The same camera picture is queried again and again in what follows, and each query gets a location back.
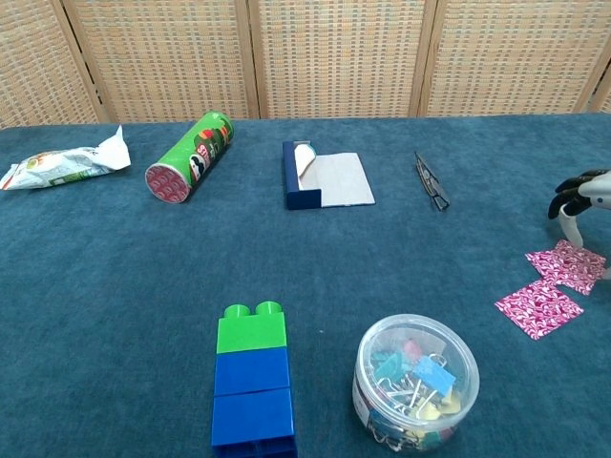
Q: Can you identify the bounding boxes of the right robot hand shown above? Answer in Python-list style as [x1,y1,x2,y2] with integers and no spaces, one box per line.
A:
[547,167,611,281]

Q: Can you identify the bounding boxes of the black folded eyeglasses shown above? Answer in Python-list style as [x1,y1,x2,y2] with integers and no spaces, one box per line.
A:
[413,151,452,213]

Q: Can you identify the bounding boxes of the round plastic binder clip tub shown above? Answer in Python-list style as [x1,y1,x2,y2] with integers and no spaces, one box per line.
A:
[351,313,480,453]

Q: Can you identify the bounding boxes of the light blue binder clip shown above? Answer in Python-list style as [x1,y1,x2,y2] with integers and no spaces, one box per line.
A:
[412,355,457,397]

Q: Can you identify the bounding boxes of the open blue box grey flap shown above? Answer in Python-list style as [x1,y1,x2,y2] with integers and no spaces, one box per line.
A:
[282,139,377,211]

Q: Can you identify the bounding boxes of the yellow binder clip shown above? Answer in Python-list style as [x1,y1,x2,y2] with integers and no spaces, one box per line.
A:
[419,390,462,422]

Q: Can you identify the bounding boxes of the teal binder clip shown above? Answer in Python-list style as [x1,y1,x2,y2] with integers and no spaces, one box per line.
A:
[371,350,411,381]

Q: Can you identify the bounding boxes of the curled cream paper sheet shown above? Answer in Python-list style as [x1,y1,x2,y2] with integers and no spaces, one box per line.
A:
[292,142,317,181]

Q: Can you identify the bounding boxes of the woven wooden folding screen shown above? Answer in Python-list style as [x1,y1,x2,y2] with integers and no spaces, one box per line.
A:
[0,0,611,128]

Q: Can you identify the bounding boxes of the green building block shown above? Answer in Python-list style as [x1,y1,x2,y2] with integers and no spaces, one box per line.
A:
[216,300,288,355]

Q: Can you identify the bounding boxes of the blue building block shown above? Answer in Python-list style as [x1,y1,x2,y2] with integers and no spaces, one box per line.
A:
[213,346,291,397]
[210,386,298,458]

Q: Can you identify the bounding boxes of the green Pringles can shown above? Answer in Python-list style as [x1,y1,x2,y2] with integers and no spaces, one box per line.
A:
[144,110,236,205]

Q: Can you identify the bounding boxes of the white crumpled snack bag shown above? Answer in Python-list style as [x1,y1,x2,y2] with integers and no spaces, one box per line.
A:
[0,124,133,192]

